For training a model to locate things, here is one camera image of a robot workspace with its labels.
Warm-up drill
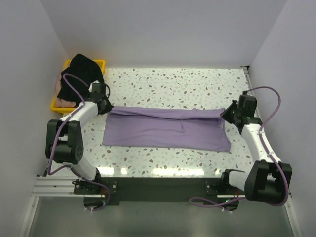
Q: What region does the purple t shirt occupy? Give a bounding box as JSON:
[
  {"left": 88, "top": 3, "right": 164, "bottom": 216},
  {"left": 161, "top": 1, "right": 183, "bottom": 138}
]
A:
[{"left": 103, "top": 107, "right": 231, "bottom": 152}]

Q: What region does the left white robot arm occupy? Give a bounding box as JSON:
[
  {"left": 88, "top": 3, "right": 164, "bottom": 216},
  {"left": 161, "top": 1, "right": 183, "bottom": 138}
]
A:
[{"left": 45, "top": 83, "right": 113, "bottom": 194}]

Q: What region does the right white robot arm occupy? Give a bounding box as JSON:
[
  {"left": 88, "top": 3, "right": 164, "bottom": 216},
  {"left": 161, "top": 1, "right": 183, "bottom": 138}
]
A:
[{"left": 220, "top": 92, "right": 292, "bottom": 206}]

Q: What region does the black t shirt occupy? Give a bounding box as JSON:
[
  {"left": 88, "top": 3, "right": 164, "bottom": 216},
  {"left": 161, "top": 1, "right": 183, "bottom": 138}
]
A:
[{"left": 57, "top": 54, "right": 104, "bottom": 105}]

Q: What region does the pink t shirt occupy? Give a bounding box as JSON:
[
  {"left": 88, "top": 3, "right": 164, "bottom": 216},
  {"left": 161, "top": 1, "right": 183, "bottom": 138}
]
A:
[{"left": 55, "top": 76, "right": 76, "bottom": 108}]

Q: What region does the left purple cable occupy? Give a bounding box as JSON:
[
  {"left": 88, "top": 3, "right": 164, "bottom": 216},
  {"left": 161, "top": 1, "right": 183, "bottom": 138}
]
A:
[{"left": 46, "top": 73, "right": 111, "bottom": 212}]

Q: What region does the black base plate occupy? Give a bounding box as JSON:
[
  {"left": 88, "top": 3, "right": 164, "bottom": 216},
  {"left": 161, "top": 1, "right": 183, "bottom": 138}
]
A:
[{"left": 72, "top": 177, "right": 245, "bottom": 207}]

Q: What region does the aluminium frame rail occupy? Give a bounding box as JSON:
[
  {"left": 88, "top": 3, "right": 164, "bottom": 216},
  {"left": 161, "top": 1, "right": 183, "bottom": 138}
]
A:
[{"left": 32, "top": 176, "right": 76, "bottom": 197}]

